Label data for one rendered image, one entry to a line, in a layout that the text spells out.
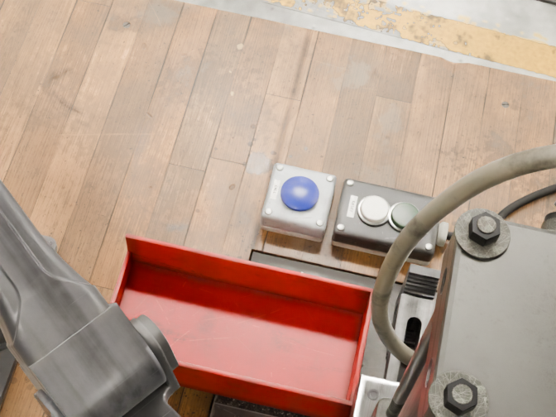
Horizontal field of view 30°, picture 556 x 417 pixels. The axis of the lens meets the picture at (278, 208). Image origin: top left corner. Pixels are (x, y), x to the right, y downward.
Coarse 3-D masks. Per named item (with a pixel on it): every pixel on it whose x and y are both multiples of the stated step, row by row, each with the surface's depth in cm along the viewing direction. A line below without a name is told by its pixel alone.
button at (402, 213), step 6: (396, 204) 107; (402, 204) 107; (408, 204) 107; (396, 210) 107; (402, 210) 107; (408, 210) 107; (414, 210) 107; (396, 216) 106; (402, 216) 107; (408, 216) 107; (414, 216) 107; (396, 222) 106; (402, 222) 106; (408, 222) 106; (402, 228) 106
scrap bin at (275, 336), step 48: (144, 240) 101; (144, 288) 105; (192, 288) 105; (240, 288) 105; (288, 288) 103; (336, 288) 101; (192, 336) 103; (240, 336) 103; (288, 336) 103; (336, 336) 103; (192, 384) 99; (240, 384) 96; (288, 384) 101; (336, 384) 101
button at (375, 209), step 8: (368, 200) 107; (376, 200) 107; (384, 200) 107; (360, 208) 107; (368, 208) 107; (376, 208) 107; (384, 208) 107; (368, 216) 106; (376, 216) 106; (384, 216) 106
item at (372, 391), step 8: (360, 376) 77; (368, 376) 77; (360, 384) 76; (368, 384) 77; (376, 384) 77; (384, 384) 77; (392, 384) 77; (360, 392) 76; (368, 392) 76; (376, 392) 76; (384, 392) 76; (392, 392) 76; (352, 400) 79; (360, 400) 76; (368, 400) 76; (376, 400) 76; (352, 408) 77; (360, 408) 76; (368, 408) 76; (352, 416) 75; (360, 416) 75; (368, 416) 75
